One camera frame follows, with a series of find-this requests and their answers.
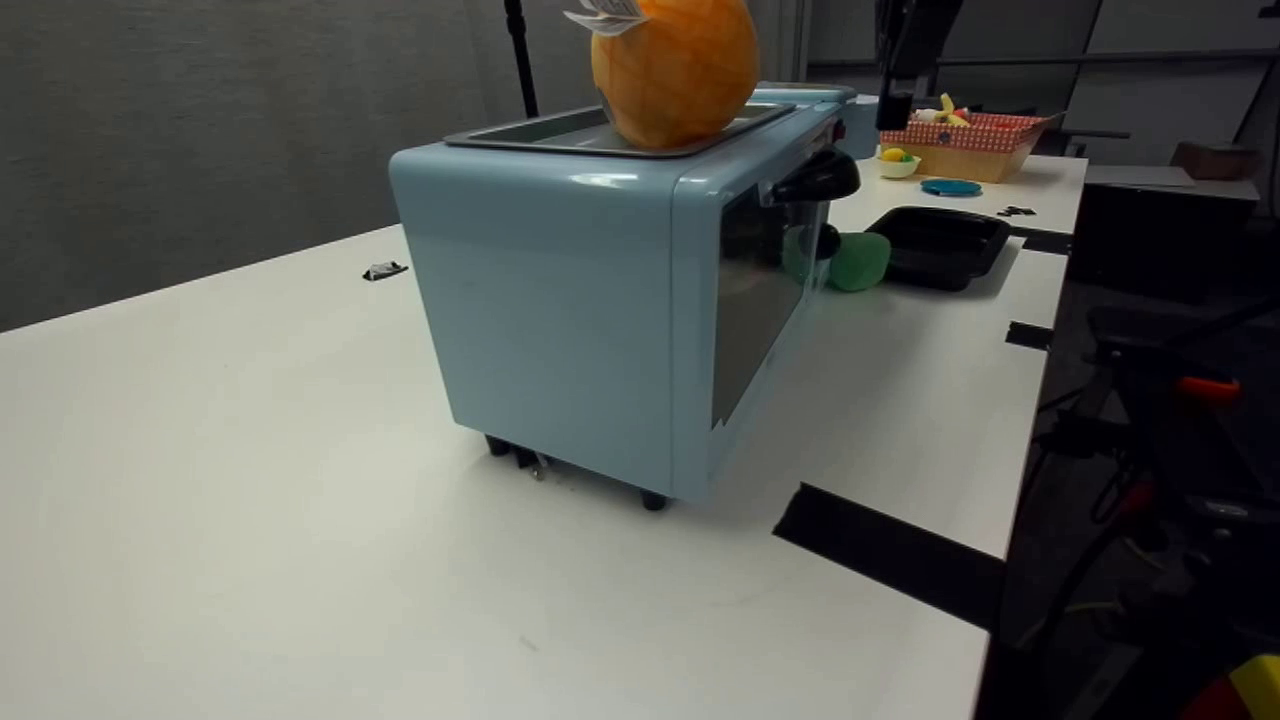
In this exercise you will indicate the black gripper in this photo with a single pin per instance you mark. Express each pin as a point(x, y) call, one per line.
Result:
point(919, 29)

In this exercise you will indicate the light blue toaster oven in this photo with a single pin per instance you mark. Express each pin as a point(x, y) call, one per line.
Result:
point(562, 293)

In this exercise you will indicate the yellow toy banana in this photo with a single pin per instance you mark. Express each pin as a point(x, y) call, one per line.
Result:
point(954, 110)

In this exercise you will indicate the yellow green toy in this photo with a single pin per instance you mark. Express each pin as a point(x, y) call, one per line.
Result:
point(897, 161)

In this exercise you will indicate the red checkered basket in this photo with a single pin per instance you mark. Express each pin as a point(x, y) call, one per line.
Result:
point(964, 144)

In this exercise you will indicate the flat blue disc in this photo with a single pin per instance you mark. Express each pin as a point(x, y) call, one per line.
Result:
point(949, 188)

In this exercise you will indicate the black ribbed grill tray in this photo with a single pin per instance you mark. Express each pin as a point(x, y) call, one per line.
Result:
point(941, 247)

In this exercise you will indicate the black tape strip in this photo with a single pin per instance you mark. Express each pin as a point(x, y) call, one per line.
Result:
point(1016, 210)
point(1031, 332)
point(1047, 243)
point(886, 552)

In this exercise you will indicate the green plush pear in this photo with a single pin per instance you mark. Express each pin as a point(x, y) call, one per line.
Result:
point(857, 261)

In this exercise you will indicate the orange plush fruit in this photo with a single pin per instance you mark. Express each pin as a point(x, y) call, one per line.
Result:
point(676, 73)

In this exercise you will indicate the brown bowl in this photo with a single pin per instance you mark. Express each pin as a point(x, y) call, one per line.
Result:
point(1216, 161)

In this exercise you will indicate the black tripod pole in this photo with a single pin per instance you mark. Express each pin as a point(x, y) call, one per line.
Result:
point(523, 52)

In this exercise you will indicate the small black table clip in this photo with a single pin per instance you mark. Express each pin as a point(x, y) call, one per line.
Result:
point(387, 270)

